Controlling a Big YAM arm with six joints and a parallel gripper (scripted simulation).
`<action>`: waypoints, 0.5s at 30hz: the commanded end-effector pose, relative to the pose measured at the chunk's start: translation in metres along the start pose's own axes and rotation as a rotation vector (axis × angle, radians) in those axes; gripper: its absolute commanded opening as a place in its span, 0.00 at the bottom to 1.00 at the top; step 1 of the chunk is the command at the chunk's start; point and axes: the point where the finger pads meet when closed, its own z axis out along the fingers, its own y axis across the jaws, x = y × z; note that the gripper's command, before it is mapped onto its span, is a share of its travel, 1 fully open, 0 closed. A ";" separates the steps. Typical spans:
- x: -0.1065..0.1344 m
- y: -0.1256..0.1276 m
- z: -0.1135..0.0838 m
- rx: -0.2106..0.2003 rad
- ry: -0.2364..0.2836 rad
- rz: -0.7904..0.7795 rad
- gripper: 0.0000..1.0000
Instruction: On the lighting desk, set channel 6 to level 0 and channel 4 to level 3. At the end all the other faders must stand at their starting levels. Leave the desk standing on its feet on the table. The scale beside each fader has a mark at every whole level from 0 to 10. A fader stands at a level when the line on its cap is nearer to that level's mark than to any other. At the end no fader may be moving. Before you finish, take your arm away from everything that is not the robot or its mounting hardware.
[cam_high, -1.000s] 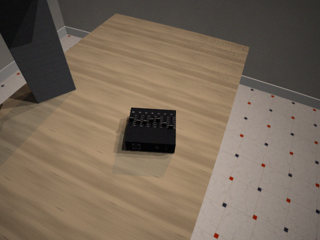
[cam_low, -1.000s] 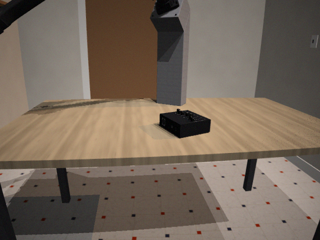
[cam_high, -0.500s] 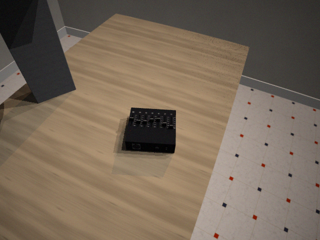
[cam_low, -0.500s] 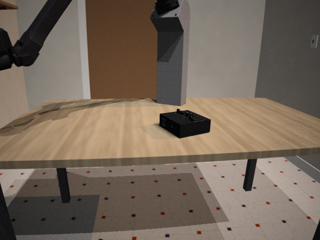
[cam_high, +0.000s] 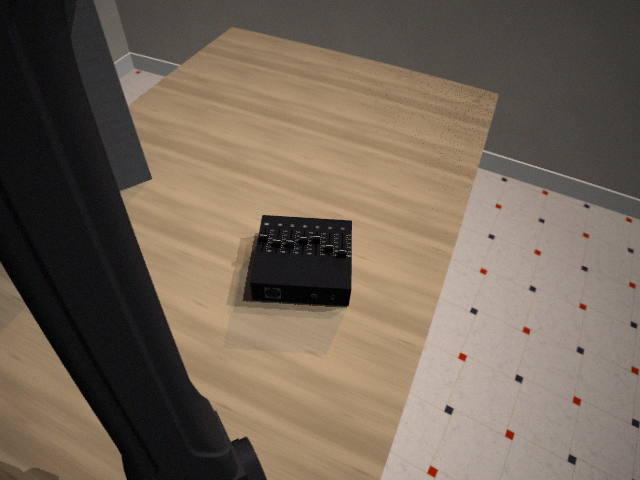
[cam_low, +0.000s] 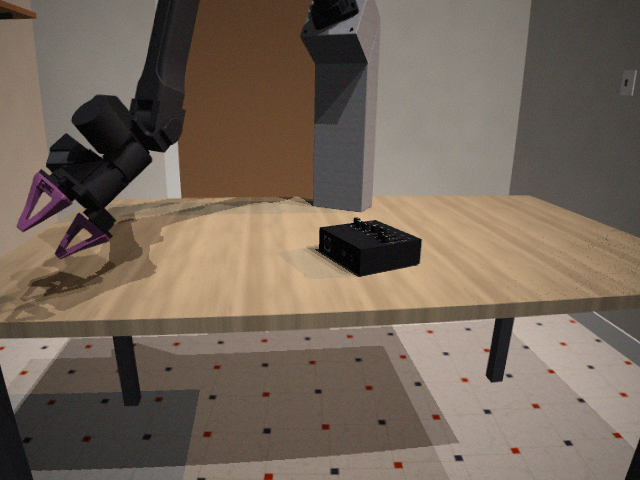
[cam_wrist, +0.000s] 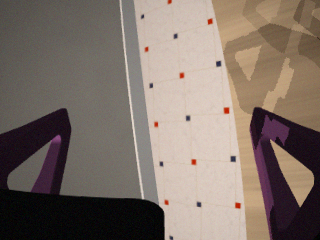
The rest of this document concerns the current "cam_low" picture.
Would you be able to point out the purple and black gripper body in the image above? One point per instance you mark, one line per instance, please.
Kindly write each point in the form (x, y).
(103, 183)

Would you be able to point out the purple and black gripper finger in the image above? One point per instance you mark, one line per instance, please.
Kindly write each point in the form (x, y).
(80, 222)
(59, 202)

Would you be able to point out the black lighting desk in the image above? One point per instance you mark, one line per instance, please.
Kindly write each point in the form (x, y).
(363, 249)

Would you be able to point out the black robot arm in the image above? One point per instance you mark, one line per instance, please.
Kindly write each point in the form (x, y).
(105, 121)

